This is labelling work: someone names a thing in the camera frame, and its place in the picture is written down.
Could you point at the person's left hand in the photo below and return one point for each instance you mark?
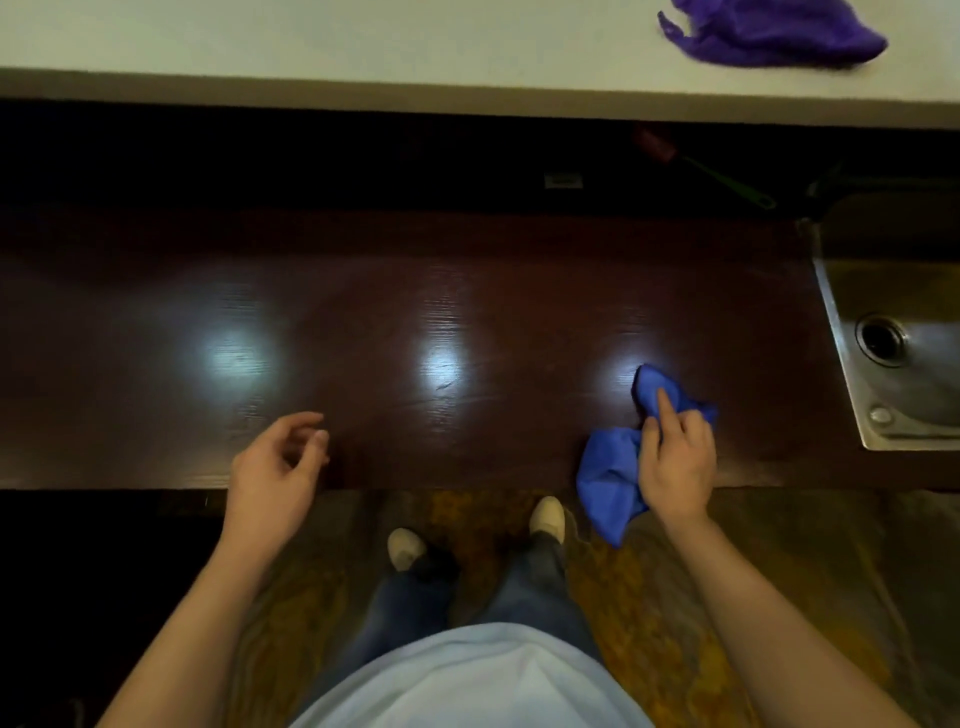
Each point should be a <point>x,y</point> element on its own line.
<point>262,487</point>

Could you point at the person's right hand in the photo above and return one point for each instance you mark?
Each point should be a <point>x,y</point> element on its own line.
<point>679,472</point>

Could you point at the person's left thumb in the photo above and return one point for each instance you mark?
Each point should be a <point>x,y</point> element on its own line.
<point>315,456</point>

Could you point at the person's right thumb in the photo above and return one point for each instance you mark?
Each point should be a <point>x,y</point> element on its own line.
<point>648,442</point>

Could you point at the blue cleaning cloth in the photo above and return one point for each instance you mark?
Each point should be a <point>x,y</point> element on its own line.
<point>607,472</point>

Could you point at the person's right forearm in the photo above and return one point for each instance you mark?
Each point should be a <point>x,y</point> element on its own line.
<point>765,630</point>

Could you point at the person's left forearm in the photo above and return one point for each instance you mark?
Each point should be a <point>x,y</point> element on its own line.
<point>199,630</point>

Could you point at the person's right cream shoe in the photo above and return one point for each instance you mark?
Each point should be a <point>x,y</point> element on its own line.
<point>547,517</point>

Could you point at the person's cream shoe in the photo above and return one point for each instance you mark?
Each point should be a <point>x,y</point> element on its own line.
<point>547,517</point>
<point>406,548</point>

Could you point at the person's left cream shoe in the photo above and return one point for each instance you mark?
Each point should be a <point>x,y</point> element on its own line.
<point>406,548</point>

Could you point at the blue jeans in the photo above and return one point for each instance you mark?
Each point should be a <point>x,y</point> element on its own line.
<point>525,585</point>

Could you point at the small round sink fitting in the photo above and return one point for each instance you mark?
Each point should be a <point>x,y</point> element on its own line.
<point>881,415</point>

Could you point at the round sink drain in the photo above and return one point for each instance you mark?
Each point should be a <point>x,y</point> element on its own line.
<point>882,339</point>

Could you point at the stainless steel sink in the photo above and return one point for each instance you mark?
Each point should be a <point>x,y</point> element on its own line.
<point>900,360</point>

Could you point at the white shirt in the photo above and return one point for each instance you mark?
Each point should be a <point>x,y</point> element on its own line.
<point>472,682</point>

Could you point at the purple cloth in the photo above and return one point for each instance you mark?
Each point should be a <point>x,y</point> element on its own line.
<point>772,34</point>

